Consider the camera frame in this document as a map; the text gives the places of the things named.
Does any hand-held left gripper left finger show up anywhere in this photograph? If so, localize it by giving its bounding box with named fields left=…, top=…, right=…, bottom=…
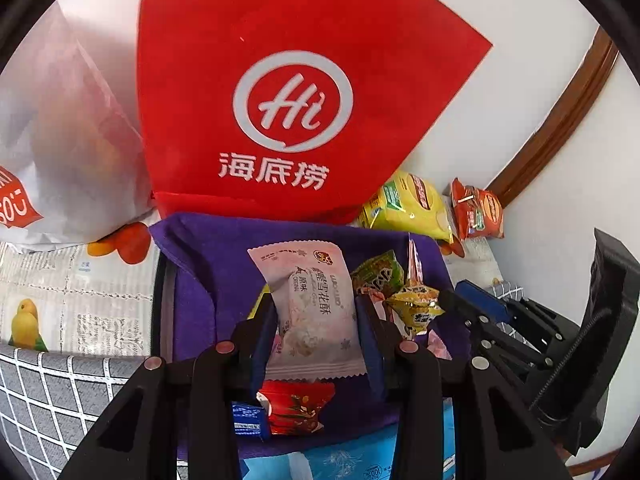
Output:
left=62, top=297, right=281, bottom=480

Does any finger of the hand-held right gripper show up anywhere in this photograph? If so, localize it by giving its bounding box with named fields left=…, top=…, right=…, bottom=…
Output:
left=455, top=280, right=566, bottom=356
left=437, top=289, right=551, bottom=381

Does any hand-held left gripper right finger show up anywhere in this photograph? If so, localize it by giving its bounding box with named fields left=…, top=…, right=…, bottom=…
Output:
left=355, top=295, right=571, bottom=480

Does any yellow triangular snack packet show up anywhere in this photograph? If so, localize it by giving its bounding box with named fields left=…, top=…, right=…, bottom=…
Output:
left=385, top=284, right=446, bottom=336

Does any pink pastry packet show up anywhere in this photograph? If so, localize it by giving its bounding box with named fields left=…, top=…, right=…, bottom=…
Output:
left=247, top=241, right=368, bottom=380

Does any white and red snack packet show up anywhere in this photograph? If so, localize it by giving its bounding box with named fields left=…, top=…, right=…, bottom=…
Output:
left=257, top=380, right=335, bottom=436

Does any green triangular snack packet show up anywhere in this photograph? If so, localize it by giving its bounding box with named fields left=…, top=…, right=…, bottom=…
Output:
left=350, top=251, right=405, bottom=306

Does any pink stick snack packet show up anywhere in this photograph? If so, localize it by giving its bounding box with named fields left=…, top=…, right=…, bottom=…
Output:
left=406, top=234, right=426, bottom=286

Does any purple towel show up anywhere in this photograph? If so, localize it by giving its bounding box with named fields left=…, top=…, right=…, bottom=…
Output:
left=149, top=212, right=473, bottom=461

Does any red chips bag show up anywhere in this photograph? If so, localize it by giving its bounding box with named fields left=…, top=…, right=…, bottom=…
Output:
left=450, top=177, right=506, bottom=241

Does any blue tissue pack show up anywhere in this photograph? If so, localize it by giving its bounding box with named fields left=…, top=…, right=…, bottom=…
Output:
left=242, top=400, right=458, bottom=480

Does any yellow chips bag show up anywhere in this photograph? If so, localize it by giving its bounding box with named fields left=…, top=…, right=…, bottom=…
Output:
left=357, top=170, right=453, bottom=243

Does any red paper bag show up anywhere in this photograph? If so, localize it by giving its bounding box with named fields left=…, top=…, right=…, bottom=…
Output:
left=136, top=0, right=495, bottom=226

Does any white plastic bag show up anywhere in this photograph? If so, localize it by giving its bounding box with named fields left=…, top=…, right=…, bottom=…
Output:
left=0, top=2, right=156, bottom=246

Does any wooden door frame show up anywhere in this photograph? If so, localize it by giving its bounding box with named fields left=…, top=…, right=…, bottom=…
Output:
left=487, top=27, right=621, bottom=208

